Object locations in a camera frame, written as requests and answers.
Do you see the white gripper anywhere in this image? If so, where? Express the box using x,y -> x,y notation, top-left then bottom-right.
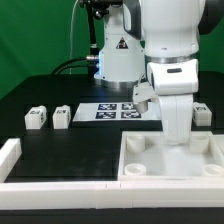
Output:
159,94 -> 193,144

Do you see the white square tabletop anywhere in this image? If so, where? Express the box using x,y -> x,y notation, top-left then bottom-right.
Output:
118,131 -> 224,181

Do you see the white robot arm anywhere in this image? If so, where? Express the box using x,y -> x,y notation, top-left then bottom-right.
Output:
94,0 -> 224,144

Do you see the white sheet with fiducial markers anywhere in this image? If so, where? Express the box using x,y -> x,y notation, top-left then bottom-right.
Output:
73,102 -> 161,122

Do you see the white U-shaped obstacle fence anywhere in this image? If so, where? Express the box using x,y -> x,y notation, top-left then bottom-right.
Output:
0,138 -> 224,210

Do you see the black cable bundle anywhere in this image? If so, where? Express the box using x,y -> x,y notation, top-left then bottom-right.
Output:
49,54 -> 100,76

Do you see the white cable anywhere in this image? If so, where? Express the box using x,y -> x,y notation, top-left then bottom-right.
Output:
69,0 -> 81,76

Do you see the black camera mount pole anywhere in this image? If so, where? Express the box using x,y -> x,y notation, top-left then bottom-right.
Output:
78,0 -> 123,55

